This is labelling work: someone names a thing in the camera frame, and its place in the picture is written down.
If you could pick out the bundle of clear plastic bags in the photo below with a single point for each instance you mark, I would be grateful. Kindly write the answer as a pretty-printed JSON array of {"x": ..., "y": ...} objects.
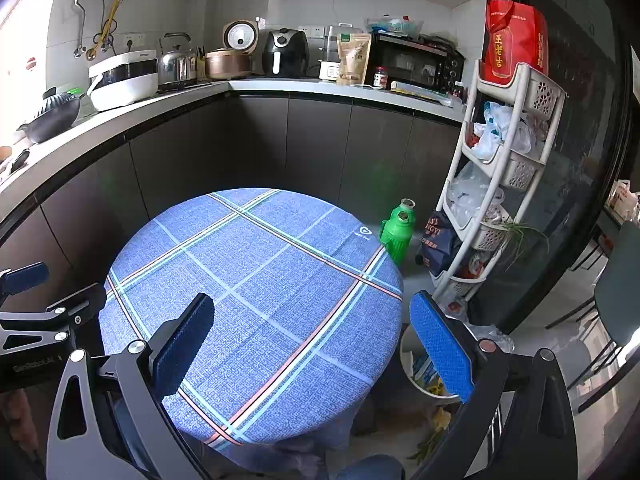
[{"x": 470, "y": 200}]

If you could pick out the flat green yellow packet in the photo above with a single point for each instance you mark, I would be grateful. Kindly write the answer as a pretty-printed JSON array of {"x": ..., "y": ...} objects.
[{"x": 420, "y": 91}]

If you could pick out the blue white plastic bag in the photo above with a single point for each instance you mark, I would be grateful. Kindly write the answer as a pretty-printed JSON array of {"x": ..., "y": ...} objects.
[{"x": 496, "y": 115}]

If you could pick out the person's leg in jeans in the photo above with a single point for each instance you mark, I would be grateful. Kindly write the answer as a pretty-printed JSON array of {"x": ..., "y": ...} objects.
[{"x": 372, "y": 470}]

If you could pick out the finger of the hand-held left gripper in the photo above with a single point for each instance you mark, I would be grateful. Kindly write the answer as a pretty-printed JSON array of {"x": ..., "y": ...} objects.
[
  {"x": 80, "y": 305},
  {"x": 27, "y": 277}
]

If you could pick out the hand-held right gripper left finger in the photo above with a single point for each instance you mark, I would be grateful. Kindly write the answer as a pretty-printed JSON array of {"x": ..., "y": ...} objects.
[{"x": 182, "y": 347}]

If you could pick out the white wall socket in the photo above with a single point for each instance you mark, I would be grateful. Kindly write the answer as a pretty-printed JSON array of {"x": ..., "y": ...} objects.
[{"x": 134, "y": 41}]

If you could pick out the dark dining table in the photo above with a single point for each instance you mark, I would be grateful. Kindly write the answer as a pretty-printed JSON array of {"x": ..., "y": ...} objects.
[{"x": 607, "y": 219}]

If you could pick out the stainless steel kettle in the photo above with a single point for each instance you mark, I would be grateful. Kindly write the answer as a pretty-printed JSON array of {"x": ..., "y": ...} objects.
[{"x": 177, "y": 66}]

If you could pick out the red gift bag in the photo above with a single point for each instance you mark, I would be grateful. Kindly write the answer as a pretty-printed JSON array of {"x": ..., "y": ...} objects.
[{"x": 515, "y": 35}]

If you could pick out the white storage rack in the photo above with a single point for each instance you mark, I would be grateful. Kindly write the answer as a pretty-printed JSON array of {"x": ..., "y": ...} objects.
[{"x": 542, "y": 92}]

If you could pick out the green onion stalks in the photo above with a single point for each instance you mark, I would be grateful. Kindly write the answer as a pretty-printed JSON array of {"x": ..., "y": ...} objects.
[{"x": 525, "y": 230}]

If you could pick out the dark base cabinet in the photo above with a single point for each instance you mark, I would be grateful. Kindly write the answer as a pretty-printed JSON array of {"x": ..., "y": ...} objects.
[{"x": 310, "y": 145}]

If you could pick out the gold cooking pot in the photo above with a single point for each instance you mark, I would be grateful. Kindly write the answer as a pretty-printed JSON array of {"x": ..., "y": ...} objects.
[{"x": 227, "y": 65}]

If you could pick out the wilted yellow green stalks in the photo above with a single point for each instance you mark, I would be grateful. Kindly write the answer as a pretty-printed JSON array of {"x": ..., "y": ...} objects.
[{"x": 437, "y": 420}]

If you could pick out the white trash bin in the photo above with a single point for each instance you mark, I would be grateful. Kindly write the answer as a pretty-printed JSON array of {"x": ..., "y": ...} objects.
[{"x": 407, "y": 345}]

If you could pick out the brown paper pouch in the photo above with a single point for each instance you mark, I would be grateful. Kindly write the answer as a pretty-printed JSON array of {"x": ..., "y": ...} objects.
[{"x": 354, "y": 60}]

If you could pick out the black microwave oven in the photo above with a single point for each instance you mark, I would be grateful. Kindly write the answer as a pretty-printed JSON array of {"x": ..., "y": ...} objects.
[{"x": 415, "y": 62}]

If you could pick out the clear plastic bag on floor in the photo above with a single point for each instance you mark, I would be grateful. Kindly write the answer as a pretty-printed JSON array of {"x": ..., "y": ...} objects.
[{"x": 495, "y": 336}]

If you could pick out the red lid jar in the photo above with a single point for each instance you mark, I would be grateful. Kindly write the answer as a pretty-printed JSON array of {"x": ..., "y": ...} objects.
[{"x": 381, "y": 79}]

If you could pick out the black air fryer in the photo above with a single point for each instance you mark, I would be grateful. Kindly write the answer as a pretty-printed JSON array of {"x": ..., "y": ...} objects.
[{"x": 285, "y": 52}]

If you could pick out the blue plaid tablecloth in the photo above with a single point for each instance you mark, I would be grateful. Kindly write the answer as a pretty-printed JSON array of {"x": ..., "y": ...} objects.
[{"x": 260, "y": 270}]

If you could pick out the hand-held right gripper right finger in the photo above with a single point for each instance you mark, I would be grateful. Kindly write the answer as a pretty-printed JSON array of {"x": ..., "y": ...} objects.
[{"x": 440, "y": 347}]

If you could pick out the green thermos bottle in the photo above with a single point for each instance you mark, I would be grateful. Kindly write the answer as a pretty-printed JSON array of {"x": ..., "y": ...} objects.
[
  {"x": 395, "y": 240},
  {"x": 408, "y": 203}
]

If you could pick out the stainless steel steamer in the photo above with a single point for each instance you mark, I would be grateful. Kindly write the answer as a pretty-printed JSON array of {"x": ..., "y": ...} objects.
[{"x": 332, "y": 45}]

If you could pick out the white black multi cooker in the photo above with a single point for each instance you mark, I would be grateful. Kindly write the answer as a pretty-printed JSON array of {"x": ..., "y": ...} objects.
[{"x": 125, "y": 92}]

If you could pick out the beige bag with red print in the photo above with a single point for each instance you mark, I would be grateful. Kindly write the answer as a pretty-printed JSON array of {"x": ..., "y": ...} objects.
[{"x": 622, "y": 197}]

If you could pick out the dark blue printed bag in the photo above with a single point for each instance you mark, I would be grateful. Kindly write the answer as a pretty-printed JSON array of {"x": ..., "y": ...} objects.
[{"x": 440, "y": 247}]

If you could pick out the black wok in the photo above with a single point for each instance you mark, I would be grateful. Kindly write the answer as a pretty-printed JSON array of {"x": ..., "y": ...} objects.
[{"x": 52, "y": 117}]

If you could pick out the clear bag of packets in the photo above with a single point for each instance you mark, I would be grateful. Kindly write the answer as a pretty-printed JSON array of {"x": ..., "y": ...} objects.
[{"x": 395, "y": 25}]

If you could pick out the small dark bottle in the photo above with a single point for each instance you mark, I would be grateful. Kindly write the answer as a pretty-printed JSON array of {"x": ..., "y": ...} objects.
[{"x": 457, "y": 89}]

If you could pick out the teal dining chair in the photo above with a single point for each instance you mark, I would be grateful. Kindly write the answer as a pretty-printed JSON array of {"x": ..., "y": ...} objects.
[{"x": 622, "y": 285}]

